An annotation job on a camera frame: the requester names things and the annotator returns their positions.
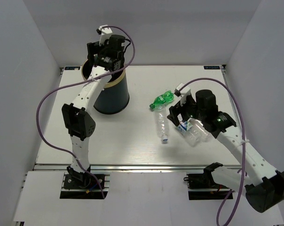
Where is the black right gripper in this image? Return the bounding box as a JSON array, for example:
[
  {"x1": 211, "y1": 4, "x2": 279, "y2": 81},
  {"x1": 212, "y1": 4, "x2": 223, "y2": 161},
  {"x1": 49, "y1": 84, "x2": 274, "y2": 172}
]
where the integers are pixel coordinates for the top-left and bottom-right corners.
[{"x1": 167, "y1": 94, "x2": 205, "y2": 127}]

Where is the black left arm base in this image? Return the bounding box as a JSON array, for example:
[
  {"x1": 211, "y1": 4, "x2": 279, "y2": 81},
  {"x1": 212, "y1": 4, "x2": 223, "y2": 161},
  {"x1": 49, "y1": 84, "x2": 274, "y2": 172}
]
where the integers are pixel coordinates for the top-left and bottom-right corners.
[{"x1": 60, "y1": 173, "x2": 109, "y2": 200}]

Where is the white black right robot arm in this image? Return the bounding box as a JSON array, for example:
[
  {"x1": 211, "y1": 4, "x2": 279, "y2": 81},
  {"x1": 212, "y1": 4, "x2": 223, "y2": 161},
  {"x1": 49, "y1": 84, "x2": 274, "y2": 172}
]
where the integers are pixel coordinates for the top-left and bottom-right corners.
[{"x1": 168, "y1": 88, "x2": 284, "y2": 213}]

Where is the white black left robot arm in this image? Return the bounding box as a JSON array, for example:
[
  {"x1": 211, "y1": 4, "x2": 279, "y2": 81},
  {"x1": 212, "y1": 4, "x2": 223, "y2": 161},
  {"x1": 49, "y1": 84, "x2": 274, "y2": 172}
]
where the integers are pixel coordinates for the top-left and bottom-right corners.
[{"x1": 62, "y1": 34, "x2": 129, "y2": 188}]

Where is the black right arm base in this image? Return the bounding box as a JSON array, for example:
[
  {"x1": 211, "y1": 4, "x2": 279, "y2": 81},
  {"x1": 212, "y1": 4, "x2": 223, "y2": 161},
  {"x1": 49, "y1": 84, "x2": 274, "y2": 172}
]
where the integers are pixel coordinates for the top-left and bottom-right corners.
[{"x1": 183, "y1": 174, "x2": 229, "y2": 201}]

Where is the dark bin with gold rim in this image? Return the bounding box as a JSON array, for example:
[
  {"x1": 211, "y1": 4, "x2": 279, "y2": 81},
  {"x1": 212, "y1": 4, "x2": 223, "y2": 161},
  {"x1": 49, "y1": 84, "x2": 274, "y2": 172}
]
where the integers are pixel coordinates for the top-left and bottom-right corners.
[{"x1": 74, "y1": 60, "x2": 130, "y2": 114}]

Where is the clear bottle green-blue label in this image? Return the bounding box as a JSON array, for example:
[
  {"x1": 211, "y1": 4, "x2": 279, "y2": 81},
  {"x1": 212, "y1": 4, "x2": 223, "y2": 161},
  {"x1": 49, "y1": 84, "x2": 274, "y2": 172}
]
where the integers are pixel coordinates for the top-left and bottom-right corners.
[{"x1": 177, "y1": 121, "x2": 201, "y2": 147}]

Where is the green Sprite bottle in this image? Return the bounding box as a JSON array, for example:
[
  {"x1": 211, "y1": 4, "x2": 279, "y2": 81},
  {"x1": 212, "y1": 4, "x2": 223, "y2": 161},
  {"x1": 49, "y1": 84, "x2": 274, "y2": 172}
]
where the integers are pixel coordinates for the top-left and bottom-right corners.
[{"x1": 150, "y1": 90, "x2": 174, "y2": 110}]

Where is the wide clear plastic bottle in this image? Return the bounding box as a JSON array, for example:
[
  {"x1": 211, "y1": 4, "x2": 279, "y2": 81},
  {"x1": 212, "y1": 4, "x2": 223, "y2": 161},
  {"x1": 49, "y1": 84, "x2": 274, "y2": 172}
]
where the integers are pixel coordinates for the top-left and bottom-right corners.
[{"x1": 190, "y1": 119, "x2": 212, "y2": 142}]

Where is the clear unlabeled plastic bottle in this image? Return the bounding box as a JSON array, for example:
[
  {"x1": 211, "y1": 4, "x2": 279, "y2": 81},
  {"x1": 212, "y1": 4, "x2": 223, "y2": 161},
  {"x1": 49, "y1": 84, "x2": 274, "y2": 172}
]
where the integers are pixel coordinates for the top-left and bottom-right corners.
[{"x1": 154, "y1": 105, "x2": 169, "y2": 144}]

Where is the blue logo sticker left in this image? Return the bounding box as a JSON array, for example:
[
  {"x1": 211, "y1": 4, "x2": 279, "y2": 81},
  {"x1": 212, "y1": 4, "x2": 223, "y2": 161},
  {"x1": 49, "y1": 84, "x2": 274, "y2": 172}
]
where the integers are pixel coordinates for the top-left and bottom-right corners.
[{"x1": 64, "y1": 66, "x2": 81, "y2": 71}]

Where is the blue logo sticker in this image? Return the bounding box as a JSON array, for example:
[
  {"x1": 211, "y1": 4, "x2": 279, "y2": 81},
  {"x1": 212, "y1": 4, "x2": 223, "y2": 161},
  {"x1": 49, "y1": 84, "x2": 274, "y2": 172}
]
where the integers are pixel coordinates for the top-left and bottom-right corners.
[
  {"x1": 64, "y1": 66, "x2": 81, "y2": 71},
  {"x1": 204, "y1": 65, "x2": 220, "y2": 70}
]

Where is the blue logo sticker right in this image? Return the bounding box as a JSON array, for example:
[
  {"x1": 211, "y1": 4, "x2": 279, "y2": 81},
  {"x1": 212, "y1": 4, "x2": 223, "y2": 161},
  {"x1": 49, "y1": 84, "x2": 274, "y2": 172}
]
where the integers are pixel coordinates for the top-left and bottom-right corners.
[{"x1": 204, "y1": 65, "x2": 220, "y2": 70}]

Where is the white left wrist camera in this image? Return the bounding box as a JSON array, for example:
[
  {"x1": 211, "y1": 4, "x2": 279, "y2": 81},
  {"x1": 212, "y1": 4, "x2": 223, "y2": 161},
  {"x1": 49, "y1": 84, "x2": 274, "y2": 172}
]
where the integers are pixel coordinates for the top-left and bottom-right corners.
[{"x1": 96, "y1": 25, "x2": 113, "y2": 46}]

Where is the aluminium right table rail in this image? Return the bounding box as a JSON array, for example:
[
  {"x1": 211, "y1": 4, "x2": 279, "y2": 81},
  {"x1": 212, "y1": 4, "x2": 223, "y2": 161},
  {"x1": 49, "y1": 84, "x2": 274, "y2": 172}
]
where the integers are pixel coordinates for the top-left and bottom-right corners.
[{"x1": 221, "y1": 65, "x2": 253, "y2": 161}]

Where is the aluminium table rail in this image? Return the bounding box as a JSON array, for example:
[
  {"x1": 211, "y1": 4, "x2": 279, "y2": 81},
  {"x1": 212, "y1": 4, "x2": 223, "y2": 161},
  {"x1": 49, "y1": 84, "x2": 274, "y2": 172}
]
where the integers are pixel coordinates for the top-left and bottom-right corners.
[
  {"x1": 33, "y1": 163, "x2": 237, "y2": 174},
  {"x1": 221, "y1": 65, "x2": 253, "y2": 161}
]

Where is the aluminium front table rail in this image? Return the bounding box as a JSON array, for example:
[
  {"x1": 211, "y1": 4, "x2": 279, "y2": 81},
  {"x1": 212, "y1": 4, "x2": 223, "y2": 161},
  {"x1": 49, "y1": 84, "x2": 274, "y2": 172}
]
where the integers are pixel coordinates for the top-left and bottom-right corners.
[{"x1": 33, "y1": 163, "x2": 237, "y2": 174}]

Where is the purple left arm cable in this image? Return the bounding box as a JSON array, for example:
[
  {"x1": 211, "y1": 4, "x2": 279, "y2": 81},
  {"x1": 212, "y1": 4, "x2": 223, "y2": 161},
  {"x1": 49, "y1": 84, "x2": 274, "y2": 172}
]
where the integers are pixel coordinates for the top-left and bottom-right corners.
[{"x1": 36, "y1": 25, "x2": 136, "y2": 199}]

